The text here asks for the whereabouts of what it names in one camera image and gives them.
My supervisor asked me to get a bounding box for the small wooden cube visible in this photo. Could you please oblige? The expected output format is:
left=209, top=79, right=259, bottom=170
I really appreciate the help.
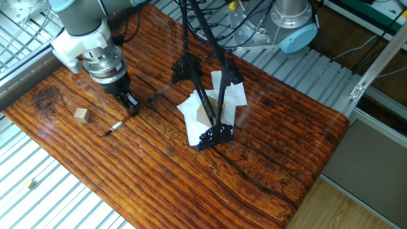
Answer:
left=74, top=108, right=89, bottom=123

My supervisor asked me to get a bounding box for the white paper sheet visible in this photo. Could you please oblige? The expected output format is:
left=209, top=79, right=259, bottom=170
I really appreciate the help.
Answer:
left=211, top=69, right=249, bottom=108
left=177, top=93, right=217, bottom=128
left=186, top=114, right=237, bottom=147

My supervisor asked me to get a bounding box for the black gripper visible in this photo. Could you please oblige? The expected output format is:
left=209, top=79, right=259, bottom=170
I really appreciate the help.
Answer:
left=102, top=71, right=141, bottom=115

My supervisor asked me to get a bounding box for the grey robot base column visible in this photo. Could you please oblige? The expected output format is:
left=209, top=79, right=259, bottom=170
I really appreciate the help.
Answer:
left=272, top=0, right=315, bottom=27

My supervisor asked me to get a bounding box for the black metal pen rack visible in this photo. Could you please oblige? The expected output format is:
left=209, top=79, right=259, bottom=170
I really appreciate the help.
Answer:
left=170, top=0, right=247, bottom=153

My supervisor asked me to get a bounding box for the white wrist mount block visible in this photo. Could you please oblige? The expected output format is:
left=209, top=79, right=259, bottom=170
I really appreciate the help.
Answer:
left=51, top=19, right=113, bottom=73

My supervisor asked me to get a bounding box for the thin calligraphy brush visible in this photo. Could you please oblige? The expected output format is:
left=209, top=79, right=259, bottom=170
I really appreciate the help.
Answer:
left=104, top=87, right=171, bottom=137

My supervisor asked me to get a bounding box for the white aluminium frame post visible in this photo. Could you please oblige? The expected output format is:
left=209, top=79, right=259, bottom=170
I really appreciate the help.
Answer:
left=348, top=22, right=407, bottom=102

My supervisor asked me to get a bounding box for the green board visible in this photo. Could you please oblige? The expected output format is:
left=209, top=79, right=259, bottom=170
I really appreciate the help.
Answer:
left=365, top=0, right=407, bottom=32

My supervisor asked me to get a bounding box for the large wooden block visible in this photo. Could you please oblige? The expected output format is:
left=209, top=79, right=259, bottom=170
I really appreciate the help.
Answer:
left=196, top=101, right=223, bottom=130

